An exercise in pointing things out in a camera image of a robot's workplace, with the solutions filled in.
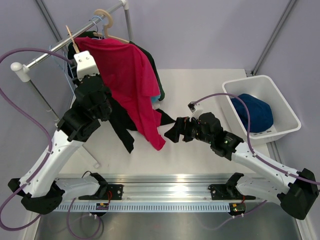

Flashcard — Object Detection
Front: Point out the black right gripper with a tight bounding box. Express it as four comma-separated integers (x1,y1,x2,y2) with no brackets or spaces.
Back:
164,115,214,145

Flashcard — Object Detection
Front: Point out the black t shirt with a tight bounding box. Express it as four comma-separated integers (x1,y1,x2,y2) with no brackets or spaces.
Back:
67,43,175,153

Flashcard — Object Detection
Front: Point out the blue t shirt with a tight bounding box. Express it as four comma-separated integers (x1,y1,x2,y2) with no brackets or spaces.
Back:
231,93,274,133

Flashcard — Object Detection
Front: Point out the light blue wire hanger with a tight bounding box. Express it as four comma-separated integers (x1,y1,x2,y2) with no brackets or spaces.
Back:
50,55,76,95

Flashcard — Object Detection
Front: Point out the wooden hanger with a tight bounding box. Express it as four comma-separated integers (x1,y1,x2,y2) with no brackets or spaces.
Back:
65,25,80,54
94,9,130,44

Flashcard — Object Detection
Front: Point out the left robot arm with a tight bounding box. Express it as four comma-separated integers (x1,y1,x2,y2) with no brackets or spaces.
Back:
8,75,112,215

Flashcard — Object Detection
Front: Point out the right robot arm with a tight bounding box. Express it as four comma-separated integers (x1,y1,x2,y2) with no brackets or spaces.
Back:
164,112,319,220

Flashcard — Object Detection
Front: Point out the turquoise t shirt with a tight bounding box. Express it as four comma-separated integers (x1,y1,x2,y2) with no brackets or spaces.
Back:
150,95,161,103

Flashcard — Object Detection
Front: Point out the pink t shirt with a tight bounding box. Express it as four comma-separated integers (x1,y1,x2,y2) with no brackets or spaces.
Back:
75,37,166,151

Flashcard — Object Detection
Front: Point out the white plastic basket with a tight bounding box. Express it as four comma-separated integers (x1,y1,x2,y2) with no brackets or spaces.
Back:
218,75,302,146

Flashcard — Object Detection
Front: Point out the metal clothes rack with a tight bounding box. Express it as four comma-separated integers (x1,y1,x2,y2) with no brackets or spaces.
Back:
10,0,133,169

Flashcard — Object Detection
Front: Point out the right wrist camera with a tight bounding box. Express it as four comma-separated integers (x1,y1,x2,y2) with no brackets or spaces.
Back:
187,102,204,119

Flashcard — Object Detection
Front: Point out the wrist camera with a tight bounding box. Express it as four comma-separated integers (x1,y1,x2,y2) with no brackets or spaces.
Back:
187,102,204,119
73,50,100,81

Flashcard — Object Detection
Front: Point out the aluminium mounting rail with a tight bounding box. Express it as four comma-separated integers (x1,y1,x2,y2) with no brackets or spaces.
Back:
55,174,264,213

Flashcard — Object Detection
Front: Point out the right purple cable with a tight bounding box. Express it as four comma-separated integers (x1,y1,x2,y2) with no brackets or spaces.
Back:
194,92,320,186

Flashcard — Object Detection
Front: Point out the purple cable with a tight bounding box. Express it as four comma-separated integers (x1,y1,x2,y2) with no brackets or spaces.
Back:
194,92,320,186
0,48,76,216

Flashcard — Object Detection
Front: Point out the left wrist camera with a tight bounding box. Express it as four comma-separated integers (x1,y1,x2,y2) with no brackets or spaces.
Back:
73,50,100,81

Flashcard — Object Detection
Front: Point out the rear blue wire hanger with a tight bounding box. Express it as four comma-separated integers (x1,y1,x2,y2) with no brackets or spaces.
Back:
90,18,105,40

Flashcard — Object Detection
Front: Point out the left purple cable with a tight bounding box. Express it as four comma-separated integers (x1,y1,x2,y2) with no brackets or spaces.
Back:
0,48,76,216

